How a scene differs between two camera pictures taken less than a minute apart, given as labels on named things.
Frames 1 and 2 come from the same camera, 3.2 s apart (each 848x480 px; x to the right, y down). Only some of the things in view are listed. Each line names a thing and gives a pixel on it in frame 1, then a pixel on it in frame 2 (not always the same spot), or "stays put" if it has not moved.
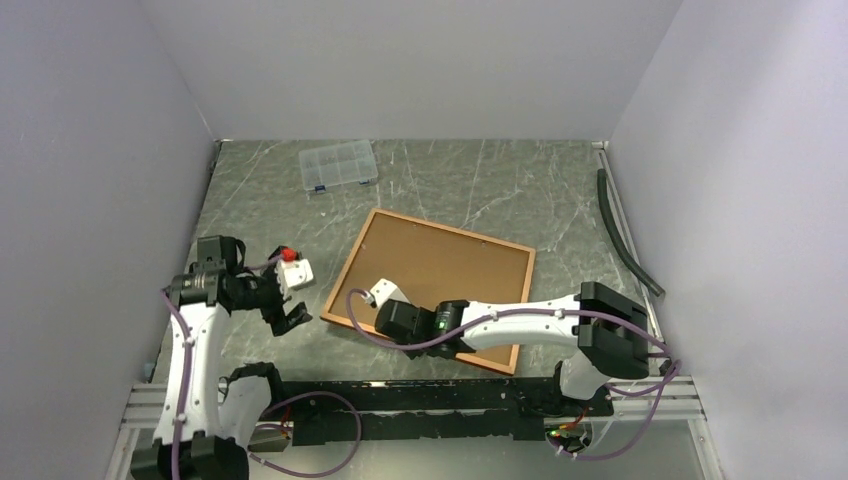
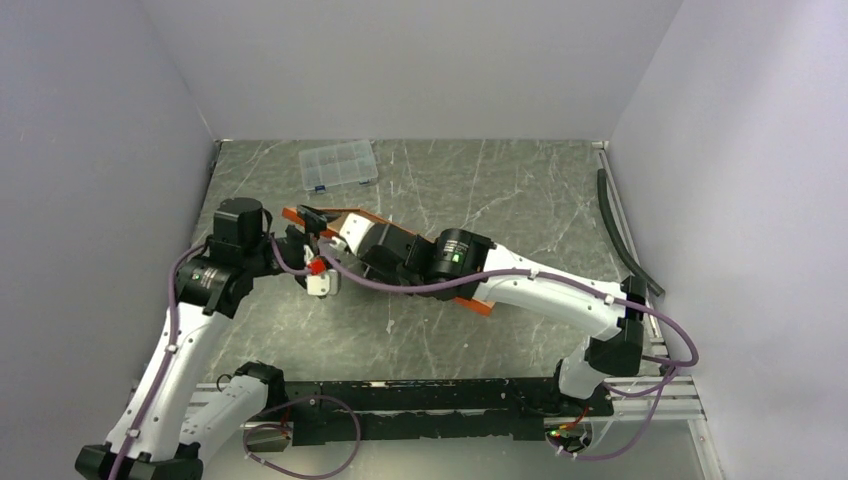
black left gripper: [292, 318] -> [299, 237]
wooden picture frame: [414, 283] -> [327, 222]
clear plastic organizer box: [338, 165] stays put
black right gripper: [413, 355] -> [377, 272]
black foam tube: [618, 236] stays put
